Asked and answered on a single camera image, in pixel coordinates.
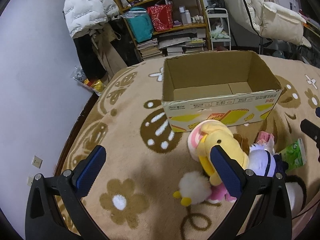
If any green tissue pack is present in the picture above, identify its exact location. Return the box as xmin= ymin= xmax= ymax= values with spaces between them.
xmin=279 ymin=138 xmax=306 ymax=171

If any pink tissue pack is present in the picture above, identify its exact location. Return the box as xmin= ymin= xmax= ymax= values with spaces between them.
xmin=256 ymin=131 xmax=274 ymax=146

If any yellow duck plush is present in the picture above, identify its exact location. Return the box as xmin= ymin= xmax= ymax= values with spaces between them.
xmin=196 ymin=120 xmax=249 ymax=186

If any pink swirl roll plush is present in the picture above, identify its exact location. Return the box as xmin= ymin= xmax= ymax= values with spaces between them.
xmin=187 ymin=119 xmax=225 ymax=162

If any pink bear plush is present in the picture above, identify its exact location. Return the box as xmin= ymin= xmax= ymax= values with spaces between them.
xmin=207 ymin=183 xmax=236 ymax=204

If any purple-haired doll plush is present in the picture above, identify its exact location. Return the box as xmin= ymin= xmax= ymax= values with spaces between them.
xmin=247 ymin=144 xmax=289 ymax=178

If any black white plush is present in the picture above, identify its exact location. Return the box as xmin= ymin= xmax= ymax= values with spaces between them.
xmin=284 ymin=175 xmax=306 ymax=217

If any beige patterned blanket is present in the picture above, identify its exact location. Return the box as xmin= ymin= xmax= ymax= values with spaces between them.
xmin=63 ymin=56 xmax=319 ymax=239

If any open cardboard box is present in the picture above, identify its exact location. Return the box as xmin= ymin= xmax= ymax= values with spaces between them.
xmin=162 ymin=50 xmax=283 ymax=132

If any snack bag on floor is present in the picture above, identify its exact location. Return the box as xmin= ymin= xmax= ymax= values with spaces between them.
xmin=71 ymin=67 xmax=106 ymax=96

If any white trolley cart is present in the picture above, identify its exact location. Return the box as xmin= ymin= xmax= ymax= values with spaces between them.
xmin=206 ymin=8 xmax=232 ymax=50

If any cream puffer coat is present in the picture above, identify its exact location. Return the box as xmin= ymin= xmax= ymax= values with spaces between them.
xmin=224 ymin=0 xmax=311 ymax=48

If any stack of books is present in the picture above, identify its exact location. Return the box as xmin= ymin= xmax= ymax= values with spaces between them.
xmin=137 ymin=38 xmax=162 ymax=60

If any wooden shelf unit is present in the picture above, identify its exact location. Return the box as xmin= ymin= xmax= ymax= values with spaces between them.
xmin=115 ymin=0 xmax=210 ymax=59

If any red gift bag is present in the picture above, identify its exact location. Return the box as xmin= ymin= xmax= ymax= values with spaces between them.
xmin=147 ymin=4 xmax=173 ymax=32

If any teal bag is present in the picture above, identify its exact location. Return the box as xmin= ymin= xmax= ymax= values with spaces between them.
xmin=122 ymin=7 xmax=153 ymax=43

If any white puffer jacket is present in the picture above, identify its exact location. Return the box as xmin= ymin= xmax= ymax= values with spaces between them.
xmin=63 ymin=0 xmax=120 ymax=38

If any wall power outlet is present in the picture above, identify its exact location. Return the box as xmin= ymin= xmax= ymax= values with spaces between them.
xmin=31 ymin=156 xmax=43 ymax=168

